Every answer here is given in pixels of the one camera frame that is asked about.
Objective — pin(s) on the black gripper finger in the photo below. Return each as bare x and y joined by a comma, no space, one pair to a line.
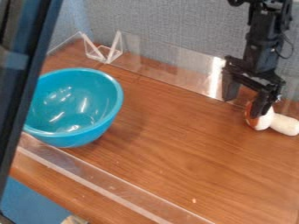
260,104
230,87

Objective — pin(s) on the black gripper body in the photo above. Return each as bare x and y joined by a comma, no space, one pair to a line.
255,69

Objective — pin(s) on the brown white plush mushroom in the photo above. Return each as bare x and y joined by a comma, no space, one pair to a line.
278,122

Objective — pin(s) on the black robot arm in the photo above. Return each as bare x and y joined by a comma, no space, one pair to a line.
270,17

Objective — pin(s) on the blue plastic bowl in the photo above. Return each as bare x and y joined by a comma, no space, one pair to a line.
75,105

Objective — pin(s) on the clear acrylic back barrier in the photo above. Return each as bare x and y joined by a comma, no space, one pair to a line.
175,65

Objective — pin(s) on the clear acrylic barrier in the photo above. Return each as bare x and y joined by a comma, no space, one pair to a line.
175,65
70,40
128,195

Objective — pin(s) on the clear acrylic left barrier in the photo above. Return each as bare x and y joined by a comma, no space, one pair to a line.
70,40

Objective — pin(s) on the clear acrylic front barrier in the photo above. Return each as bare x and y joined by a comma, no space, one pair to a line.
128,195

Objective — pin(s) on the clear acrylic corner bracket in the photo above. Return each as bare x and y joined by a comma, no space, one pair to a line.
102,53

